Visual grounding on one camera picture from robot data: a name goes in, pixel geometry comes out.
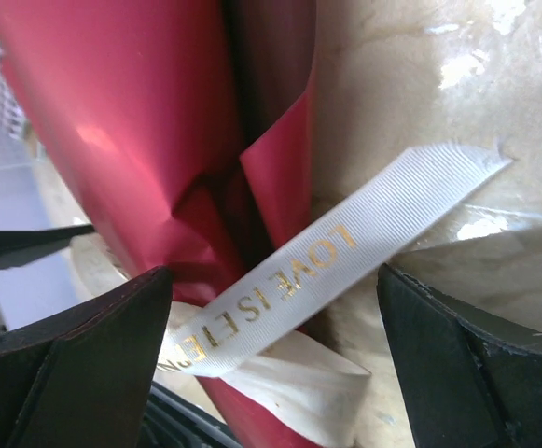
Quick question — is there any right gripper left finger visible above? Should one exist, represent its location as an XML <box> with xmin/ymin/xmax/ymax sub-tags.
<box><xmin>0</xmin><ymin>266</ymin><xmax>174</xmax><ymax>448</ymax></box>

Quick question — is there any white printed ribbon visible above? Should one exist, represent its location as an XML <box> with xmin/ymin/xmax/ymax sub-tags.
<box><xmin>155</xmin><ymin>144</ymin><xmax>510</xmax><ymax>447</ymax></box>

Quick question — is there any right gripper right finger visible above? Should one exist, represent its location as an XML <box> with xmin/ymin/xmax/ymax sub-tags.
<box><xmin>377</xmin><ymin>265</ymin><xmax>542</xmax><ymax>447</ymax></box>

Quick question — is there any white wire wooden shelf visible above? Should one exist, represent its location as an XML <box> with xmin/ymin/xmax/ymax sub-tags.
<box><xmin>0</xmin><ymin>0</ymin><xmax>48</xmax><ymax>155</ymax></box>

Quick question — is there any red wrapping paper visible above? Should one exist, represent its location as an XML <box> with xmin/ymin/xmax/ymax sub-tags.
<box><xmin>0</xmin><ymin>0</ymin><xmax>341</xmax><ymax>448</ymax></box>

